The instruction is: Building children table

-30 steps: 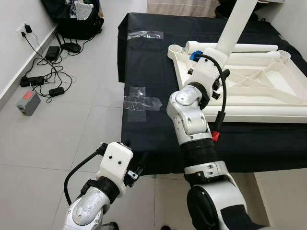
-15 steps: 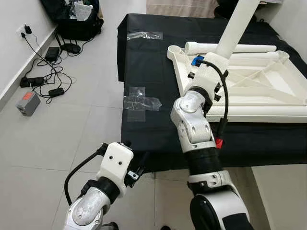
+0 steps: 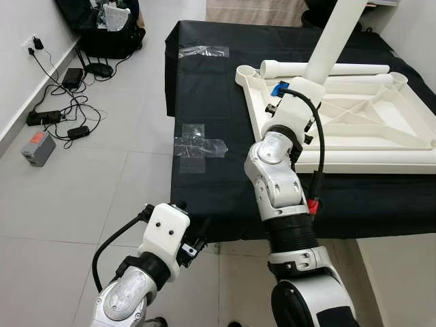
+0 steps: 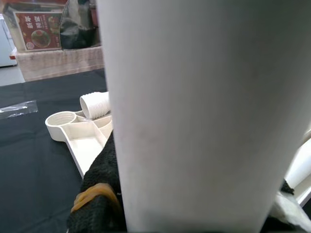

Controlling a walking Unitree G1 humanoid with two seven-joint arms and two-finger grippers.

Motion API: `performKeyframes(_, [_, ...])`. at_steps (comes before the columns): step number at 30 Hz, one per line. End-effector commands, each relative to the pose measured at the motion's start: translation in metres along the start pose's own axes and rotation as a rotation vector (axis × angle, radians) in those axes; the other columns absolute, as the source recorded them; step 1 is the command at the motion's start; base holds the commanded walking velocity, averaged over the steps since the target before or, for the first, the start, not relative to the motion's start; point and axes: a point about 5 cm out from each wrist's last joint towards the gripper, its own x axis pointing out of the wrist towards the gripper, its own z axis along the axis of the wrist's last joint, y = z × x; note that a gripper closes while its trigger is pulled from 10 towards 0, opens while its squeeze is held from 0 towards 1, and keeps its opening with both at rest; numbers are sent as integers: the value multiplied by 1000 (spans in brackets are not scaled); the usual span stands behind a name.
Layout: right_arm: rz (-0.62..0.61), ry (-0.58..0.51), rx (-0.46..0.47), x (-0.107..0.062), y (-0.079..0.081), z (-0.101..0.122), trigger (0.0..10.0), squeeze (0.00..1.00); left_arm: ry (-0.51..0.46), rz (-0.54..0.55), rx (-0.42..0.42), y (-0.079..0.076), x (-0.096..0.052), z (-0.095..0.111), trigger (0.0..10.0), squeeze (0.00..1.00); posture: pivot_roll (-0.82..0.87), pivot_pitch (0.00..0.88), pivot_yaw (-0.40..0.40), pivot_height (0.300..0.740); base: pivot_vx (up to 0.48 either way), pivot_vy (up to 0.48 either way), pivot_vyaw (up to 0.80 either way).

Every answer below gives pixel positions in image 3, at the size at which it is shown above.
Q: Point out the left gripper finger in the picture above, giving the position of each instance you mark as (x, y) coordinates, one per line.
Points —
(180, 204)
(204, 228)

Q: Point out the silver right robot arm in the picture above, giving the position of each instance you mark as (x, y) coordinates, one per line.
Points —
(272, 177)

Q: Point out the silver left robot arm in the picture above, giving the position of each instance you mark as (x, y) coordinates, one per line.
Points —
(126, 300)

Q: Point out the white plastic children table top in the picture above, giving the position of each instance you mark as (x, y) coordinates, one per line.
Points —
(381, 116)

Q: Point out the black round bowl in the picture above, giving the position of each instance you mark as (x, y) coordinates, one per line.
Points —
(315, 12)

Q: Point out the small black power adapter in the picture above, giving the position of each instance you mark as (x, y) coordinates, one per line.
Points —
(78, 132)

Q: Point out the clear tape strip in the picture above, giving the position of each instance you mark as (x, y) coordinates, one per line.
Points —
(204, 51)

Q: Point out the beige cloth covered bench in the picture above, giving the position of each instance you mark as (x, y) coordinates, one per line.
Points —
(252, 12)

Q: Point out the grey box with red label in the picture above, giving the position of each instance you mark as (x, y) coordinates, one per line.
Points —
(37, 151)

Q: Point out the black router with antennas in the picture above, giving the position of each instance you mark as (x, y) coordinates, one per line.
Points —
(101, 69)

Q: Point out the black power strip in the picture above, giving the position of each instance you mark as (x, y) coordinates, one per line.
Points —
(42, 117)

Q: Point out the black power brick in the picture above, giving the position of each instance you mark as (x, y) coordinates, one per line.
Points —
(72, 79)

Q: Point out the black open suitcase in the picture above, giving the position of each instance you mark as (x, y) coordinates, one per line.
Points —
(102, 44)

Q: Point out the clear plastic bag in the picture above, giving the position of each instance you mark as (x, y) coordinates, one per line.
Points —
(114, 17)

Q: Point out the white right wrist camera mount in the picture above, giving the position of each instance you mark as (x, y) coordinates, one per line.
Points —
(300, 109)

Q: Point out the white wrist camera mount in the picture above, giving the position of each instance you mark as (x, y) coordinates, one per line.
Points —
(167, 231)
(300, 109)

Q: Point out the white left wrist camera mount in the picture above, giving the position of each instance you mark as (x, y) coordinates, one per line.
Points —
(167, 231)

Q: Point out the black wall plug charger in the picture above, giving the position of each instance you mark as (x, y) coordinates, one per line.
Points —
(37, 44)

